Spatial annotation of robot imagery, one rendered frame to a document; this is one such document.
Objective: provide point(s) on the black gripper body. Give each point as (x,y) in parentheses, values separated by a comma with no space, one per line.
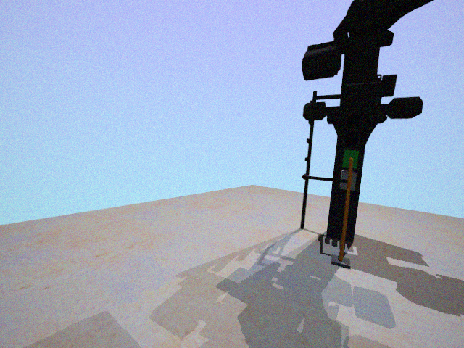
(398,108)

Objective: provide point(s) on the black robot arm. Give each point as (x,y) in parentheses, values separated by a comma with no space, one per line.
(367,22)

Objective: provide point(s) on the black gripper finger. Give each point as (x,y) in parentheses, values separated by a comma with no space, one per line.
(370,123)
(338,123)

